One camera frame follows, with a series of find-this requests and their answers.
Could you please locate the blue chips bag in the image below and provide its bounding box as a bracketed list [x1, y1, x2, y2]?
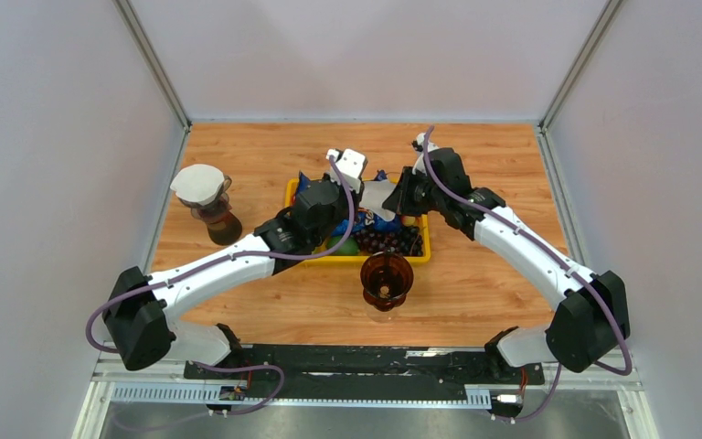
[292, 169, 403, 236]

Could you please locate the dark grape bunch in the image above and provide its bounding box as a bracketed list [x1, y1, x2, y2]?
[351, 226, 425, 257]

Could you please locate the brown coffee dripper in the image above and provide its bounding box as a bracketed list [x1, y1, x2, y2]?
[360, 252, 414, 313]

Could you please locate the brown glass cup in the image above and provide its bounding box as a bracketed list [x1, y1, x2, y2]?
[204, 211, 242, 246]

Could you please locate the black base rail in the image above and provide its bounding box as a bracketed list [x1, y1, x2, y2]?
[183, 344, 545, 402]

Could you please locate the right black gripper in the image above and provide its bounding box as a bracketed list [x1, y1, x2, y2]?
[383, 166, 447, 217]

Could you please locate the red lychee bunch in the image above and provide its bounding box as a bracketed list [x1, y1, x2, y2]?
[400, 215, 420, 228]

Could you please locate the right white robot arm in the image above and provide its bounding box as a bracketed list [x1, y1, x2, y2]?
[383, 141, 632, 382]

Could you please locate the clear glass beaker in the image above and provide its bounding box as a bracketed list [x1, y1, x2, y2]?
[366, 306, 399, 324]

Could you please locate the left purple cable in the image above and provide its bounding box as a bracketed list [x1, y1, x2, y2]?
[85, 155, 358, 419]

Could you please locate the dark green lime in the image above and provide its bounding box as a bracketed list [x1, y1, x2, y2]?
[326, 236, 360, 257]

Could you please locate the yellow plastic tray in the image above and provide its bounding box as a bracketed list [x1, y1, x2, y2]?
[284, 177, 431, 266]

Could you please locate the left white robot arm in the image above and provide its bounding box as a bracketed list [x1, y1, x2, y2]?
[88, 171, 364, 379]

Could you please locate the white coffee filter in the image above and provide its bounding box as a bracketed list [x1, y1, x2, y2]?
[359, 179, 396, 221]
[170, 164, 228, 207]

